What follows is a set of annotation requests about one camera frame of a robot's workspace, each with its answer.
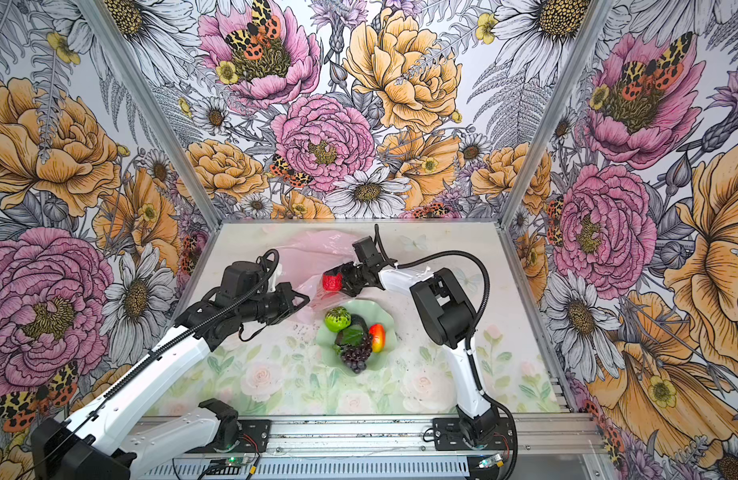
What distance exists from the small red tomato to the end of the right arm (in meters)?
0.12

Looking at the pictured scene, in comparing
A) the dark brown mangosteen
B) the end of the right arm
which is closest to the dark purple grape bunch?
the dark brown mangosteen

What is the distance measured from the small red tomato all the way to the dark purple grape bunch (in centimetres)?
2

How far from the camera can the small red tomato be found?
2.84ft

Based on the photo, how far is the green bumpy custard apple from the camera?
849 mm

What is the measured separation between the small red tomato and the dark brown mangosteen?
3 centimetres

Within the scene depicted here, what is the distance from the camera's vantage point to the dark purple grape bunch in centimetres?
79

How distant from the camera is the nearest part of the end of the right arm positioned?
2.60 feet

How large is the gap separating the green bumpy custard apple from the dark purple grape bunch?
2.1 inches

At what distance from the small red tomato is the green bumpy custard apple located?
77 millimetres
